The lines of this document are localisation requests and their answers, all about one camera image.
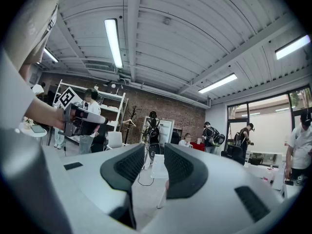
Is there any white office chair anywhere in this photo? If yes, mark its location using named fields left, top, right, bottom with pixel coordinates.
left=107, top=130, right=123, bottom=151

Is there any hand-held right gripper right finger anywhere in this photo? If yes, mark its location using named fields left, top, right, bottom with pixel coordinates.
left=163, top=142, right=209, bottom=200

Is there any glass-door white fridge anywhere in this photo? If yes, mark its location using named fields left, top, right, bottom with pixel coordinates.
left=145, top=116, right=175, bottom=146

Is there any ceiling tube light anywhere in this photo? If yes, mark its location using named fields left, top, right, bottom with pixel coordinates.
left=43, top=47, right=59, bottom=63
left=274, top=35, right=312, bottom=60
left=198, top=73, right=238, bottom=94
left=104, top=18, right=124, bottom=69

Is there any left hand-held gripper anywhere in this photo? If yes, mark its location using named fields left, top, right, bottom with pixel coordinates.
left=58, top=86, right=109, bottom=137

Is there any white metal shelf rack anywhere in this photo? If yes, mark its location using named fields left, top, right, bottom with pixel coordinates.
left=52, top=79, right=129, bottom=143

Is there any black office chair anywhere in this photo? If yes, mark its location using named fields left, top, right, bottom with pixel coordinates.
left=220, top=145, right=246, bottom=166

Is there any round white side table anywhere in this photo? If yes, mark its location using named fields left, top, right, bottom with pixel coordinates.
left=19, top=123, right=47, bottom=139

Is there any small flower bouquet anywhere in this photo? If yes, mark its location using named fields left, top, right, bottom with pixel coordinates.
left=23, top=117, right=35, bottom=130

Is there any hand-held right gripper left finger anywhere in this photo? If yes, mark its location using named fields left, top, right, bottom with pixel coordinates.
left=99, top=142, right=146, bottom=193

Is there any red cabinet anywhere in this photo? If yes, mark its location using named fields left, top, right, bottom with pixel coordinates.
left=190, top=141, right=206, bottom=153

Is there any large glass window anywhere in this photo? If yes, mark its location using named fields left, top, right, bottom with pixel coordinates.
left=228, top=85, right=312, bottom=156

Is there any black coat rack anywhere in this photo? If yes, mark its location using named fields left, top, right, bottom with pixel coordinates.
left=121, top=105, right=142, bottom=145

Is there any person's left forearm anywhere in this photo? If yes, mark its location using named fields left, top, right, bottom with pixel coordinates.
left=24, top=96, right=66, bottom=131

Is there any person's beige t-shirt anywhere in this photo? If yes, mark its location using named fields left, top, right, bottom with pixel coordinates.
left=0, top=0, right=60, bottom=70

